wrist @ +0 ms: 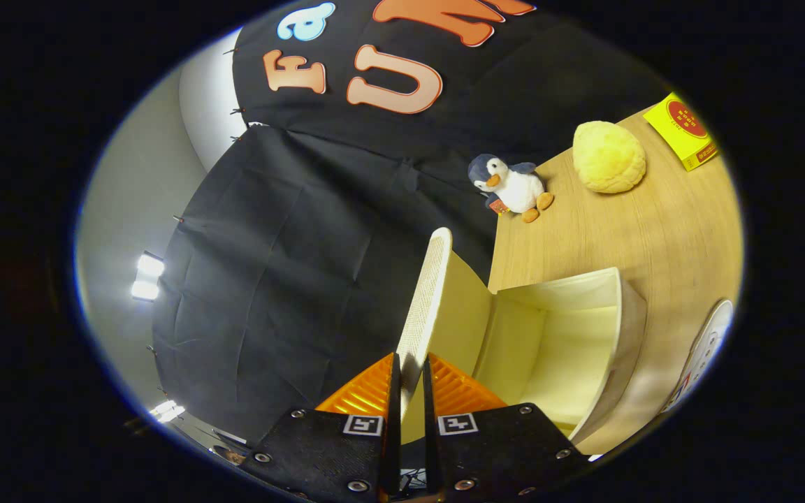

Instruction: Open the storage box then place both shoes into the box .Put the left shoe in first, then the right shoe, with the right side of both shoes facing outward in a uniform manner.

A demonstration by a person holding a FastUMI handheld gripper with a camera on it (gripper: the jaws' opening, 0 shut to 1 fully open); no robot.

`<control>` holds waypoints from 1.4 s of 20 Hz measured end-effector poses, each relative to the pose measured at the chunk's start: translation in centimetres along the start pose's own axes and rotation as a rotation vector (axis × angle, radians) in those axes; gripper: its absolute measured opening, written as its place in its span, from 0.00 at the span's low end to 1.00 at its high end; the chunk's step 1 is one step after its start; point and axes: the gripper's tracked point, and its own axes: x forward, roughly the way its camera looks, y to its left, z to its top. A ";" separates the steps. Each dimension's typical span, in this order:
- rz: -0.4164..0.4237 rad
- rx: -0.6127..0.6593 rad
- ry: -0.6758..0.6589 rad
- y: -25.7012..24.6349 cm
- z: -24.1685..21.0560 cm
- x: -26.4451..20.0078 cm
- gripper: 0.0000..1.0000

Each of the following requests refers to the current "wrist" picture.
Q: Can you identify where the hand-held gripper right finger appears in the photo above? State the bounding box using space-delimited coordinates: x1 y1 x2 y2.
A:
422 353 592 503

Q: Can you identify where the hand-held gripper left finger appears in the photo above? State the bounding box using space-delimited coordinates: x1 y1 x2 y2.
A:
238 353 402 503

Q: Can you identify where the beige fabric storage box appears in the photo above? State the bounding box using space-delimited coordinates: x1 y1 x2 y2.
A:
396 227 648 458

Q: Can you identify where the white striped canvas shoe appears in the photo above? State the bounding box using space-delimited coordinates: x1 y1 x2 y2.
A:
661 299 734 413

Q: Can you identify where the ceiling light panel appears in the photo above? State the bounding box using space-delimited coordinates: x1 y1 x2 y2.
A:
130 253 166 301
151 400 187 423

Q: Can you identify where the penguin plush toy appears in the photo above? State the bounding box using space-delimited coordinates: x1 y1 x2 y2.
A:
467 154 555 224

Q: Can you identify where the yellow plush bun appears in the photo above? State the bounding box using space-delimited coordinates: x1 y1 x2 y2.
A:
572 120 648 194

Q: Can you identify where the yellow book with red circle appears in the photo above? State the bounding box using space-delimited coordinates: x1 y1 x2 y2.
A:
643 92 719 172

